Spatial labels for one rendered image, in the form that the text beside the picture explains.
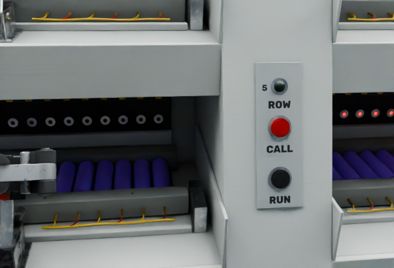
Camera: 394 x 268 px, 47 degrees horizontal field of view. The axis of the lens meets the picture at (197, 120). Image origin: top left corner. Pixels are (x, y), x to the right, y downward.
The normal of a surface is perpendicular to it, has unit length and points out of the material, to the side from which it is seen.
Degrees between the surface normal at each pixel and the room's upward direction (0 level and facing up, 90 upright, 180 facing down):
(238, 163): 90
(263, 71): 90
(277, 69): 90
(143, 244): 19
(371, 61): 109
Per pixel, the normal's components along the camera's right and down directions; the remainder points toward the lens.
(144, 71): 0.12, 0.39
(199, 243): 0.02, -0.92
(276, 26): 0.12, 0.07
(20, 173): 0.60, -0.11
